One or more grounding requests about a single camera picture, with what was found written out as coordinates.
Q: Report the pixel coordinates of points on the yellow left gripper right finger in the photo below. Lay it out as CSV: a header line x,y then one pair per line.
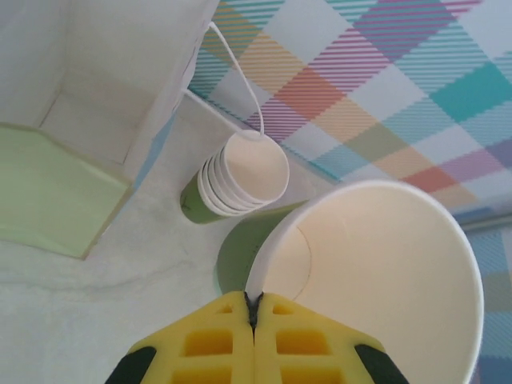
x,y
304,340

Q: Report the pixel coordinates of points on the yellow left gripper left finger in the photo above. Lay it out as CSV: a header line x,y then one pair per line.
x,y
208,336

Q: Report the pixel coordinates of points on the green paper coffee cup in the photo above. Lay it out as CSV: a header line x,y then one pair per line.
x,y
380,260

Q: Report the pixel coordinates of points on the landscape print paper gift bag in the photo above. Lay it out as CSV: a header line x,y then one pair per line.
x,y
100,60

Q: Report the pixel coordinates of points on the stack of green paper cups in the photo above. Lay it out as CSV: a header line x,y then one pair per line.
x,y
256,172

